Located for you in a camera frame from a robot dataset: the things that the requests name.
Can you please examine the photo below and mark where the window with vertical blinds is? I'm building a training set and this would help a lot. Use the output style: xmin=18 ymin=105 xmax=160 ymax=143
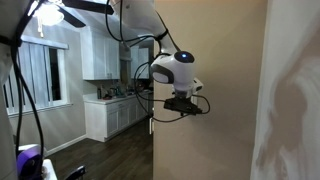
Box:
xmin=2 ymin=33 xmax=73 ymax=117

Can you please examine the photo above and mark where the small white upper cabinet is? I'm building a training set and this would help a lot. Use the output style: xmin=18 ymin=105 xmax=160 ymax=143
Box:
xmin=130 ymin=45 xmax=155 ymax=80

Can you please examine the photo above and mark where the black clamp piece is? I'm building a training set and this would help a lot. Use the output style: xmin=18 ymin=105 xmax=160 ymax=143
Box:
xmin=64 ymin=165 xmax=87 ymax=180

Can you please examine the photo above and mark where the ceiling fan with light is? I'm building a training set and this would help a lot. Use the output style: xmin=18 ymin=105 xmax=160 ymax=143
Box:
xmin=28 ymin=0 xmax=115 ymax=38

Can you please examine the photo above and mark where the purple round object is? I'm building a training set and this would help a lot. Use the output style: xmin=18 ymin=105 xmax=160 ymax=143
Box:
xmin=15 ymin=146 xmax=44 ymax=180

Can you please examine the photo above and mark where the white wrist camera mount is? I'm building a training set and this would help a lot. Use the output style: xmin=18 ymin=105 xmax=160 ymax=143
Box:
xmin=192 ymin=77 xmax=204 ymax=94

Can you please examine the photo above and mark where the white lower kitchen cabinet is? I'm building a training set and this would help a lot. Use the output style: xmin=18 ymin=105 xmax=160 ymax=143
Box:
xmin=83 ymin=92 xmax=154 ymax=143

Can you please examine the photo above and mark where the large white upper cabinet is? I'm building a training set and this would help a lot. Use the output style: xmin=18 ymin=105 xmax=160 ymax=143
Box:
xmin=80 ymin=26 xmax=121 ymax=81

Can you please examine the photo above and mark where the white box-shaped furniture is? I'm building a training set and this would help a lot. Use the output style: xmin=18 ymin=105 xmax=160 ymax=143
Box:
xmin=148 ymin=115 xmax=155 ymax=135

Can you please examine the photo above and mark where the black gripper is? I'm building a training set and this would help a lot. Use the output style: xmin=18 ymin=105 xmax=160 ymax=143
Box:
xmin=162 ymin=95 xmax=204 ymax=117

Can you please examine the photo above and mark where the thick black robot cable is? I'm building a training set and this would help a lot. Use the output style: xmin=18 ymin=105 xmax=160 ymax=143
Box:
xmin=9 ymin=0 xmax=46 ymax=158

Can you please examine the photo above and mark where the small kitchen window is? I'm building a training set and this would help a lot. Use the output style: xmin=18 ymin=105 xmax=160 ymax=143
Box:
xmin=119 ymin=56 xmax=132 ymax=85

